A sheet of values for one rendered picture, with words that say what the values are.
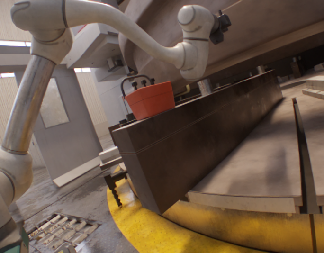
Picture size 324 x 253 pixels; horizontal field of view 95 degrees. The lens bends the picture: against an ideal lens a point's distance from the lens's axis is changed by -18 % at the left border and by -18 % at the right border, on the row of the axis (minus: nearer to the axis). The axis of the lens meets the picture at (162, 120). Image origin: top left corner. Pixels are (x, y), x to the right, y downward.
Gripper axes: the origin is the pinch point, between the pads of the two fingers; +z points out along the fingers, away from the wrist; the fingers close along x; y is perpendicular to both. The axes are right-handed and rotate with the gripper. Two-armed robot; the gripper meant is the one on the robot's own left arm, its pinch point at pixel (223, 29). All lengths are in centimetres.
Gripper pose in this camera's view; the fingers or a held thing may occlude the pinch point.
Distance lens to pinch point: 102.7
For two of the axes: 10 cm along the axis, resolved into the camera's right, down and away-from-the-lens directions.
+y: -3.4, -9.4, -0.8
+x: -7.0, 2.0, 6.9
